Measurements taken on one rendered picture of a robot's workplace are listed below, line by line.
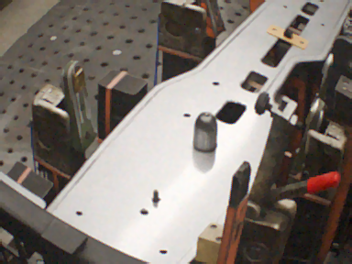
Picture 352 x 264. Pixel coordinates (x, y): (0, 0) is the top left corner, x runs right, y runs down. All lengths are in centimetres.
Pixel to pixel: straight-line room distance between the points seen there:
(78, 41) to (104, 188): 86
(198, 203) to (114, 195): 11
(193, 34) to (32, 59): 59
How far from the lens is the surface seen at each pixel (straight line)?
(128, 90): 145
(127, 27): 213
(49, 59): 205
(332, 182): 109
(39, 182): 131
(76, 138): 135
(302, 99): 165
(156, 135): 136
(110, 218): 124
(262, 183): 114
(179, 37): 162
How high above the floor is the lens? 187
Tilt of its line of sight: 40 degrees down
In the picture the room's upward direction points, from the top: 2 degrees clockwise
